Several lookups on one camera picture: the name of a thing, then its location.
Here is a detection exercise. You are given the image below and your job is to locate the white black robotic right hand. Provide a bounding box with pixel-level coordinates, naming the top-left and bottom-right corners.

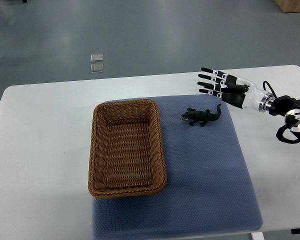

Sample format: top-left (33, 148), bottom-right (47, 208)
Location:
top-left (197, 67), bottom-right (273, 112)

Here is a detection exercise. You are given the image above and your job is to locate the dark green toy crocodile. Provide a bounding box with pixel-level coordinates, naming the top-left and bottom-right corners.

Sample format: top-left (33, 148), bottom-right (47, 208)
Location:
top-left (181, 103), bottom-right (222, 127)

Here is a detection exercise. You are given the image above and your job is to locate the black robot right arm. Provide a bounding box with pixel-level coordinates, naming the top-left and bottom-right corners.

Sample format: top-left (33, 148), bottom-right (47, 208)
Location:
top-left (263, 95), bottom-right (300, 144)

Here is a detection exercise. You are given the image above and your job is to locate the brown wicker basket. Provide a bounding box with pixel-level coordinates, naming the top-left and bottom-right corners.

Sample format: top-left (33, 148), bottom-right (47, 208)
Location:
top-left (87, 99), bottom-right (168, 199)

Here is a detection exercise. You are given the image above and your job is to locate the wooden box corner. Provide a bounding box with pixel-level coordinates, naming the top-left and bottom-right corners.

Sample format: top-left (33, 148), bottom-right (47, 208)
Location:
top-left (275, 0), bottom-right (300, 13)

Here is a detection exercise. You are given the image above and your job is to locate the blue grey fabric mat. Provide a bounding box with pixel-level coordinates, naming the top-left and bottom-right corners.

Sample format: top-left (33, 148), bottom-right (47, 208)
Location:
top-left (92, 94), bottom-right (263, 240)

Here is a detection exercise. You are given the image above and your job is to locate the upper metal floor plate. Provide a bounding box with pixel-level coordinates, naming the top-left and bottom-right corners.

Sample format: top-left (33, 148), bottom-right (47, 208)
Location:
top-left (90, 53), bottom-right (104, 63)

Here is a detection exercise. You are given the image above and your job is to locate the metal floor plate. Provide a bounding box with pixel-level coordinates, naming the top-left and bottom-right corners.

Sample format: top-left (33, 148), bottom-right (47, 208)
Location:
top-left (90, 53), bottom-right (104, 63)
top-left (90, 63), bottom-right (104, 73)

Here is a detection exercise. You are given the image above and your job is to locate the lower metal floor plate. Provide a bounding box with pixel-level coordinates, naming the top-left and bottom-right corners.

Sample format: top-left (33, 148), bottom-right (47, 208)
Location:
top-left (90, 63), bottom-right (104, 73)

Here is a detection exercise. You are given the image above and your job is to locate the white table leg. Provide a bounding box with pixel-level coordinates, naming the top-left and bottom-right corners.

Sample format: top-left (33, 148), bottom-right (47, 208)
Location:
top-left (251, 232), bottom-right (265, 240)

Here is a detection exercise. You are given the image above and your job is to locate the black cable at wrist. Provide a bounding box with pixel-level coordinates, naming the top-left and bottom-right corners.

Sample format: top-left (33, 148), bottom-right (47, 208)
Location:
top-left (262, 80), bottom-right (278, 98)

